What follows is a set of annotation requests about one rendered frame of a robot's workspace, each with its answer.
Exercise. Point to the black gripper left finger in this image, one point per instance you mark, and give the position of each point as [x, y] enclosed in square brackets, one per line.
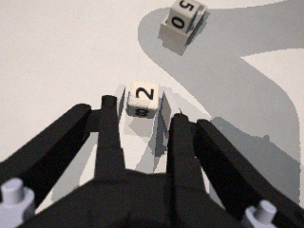
[28, 175]

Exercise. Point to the white cube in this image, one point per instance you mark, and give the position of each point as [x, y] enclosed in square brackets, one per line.
[183, 14]
[143, 99]

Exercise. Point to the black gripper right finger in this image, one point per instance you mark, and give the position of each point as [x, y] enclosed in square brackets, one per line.
[243, 191]

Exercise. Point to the beige open tray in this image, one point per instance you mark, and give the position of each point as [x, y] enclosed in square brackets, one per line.
[178, 35]

